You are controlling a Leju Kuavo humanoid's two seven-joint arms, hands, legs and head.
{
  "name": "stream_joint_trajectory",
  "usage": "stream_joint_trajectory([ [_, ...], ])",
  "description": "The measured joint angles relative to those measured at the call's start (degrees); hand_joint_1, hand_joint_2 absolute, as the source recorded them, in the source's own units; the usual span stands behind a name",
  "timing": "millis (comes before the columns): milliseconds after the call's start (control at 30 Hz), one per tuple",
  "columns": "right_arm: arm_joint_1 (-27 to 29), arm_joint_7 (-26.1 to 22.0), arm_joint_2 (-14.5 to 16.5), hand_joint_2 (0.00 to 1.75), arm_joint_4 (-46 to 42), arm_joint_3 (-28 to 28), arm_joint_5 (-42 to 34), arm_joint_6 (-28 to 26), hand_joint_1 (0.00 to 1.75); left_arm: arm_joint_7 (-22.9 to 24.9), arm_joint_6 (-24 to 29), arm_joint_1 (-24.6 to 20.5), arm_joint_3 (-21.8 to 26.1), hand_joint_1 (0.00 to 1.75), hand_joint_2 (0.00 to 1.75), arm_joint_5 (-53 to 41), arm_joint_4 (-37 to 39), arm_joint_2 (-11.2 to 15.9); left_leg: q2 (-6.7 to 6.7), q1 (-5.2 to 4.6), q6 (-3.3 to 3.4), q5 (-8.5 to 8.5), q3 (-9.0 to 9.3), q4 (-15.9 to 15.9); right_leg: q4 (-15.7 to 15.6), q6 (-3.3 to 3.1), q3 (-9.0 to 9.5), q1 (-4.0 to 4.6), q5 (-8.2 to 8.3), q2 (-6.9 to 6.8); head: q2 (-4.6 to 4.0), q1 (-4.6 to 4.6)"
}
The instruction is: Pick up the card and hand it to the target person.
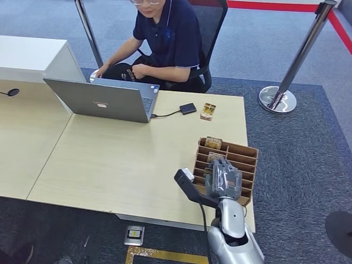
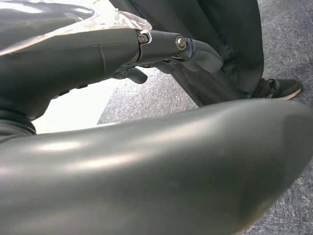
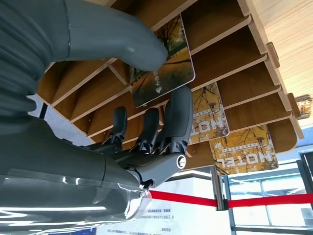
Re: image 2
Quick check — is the black shoe with pale sole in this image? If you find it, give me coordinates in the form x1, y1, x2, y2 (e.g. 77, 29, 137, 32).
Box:
252, 78, 303, 100

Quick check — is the person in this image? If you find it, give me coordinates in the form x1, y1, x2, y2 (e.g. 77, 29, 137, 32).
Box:
109, 0, 303, 108

